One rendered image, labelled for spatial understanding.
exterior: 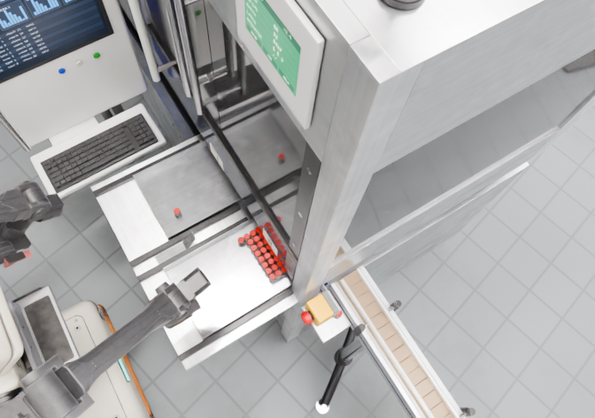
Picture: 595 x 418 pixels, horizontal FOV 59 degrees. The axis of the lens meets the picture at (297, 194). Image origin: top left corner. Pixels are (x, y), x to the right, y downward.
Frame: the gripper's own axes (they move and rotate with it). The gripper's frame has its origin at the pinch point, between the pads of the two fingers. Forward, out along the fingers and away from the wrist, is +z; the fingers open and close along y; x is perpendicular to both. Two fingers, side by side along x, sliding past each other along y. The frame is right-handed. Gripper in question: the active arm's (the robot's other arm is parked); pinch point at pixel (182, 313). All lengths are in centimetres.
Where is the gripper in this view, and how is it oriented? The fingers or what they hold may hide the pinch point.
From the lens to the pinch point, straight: 154.0
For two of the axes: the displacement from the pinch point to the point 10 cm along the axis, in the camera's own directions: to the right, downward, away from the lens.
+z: -0.5, 3.8, 9.2
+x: -5.3, -7.9, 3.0
